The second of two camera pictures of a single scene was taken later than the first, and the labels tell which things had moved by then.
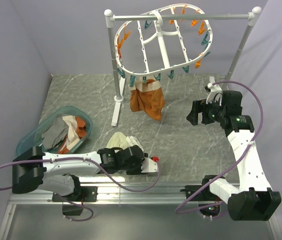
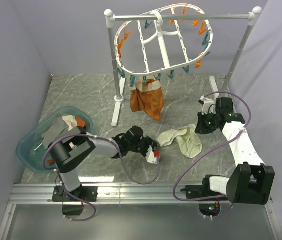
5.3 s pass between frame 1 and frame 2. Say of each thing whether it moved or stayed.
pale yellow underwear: moved
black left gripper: moved
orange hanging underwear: stayed
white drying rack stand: stayed
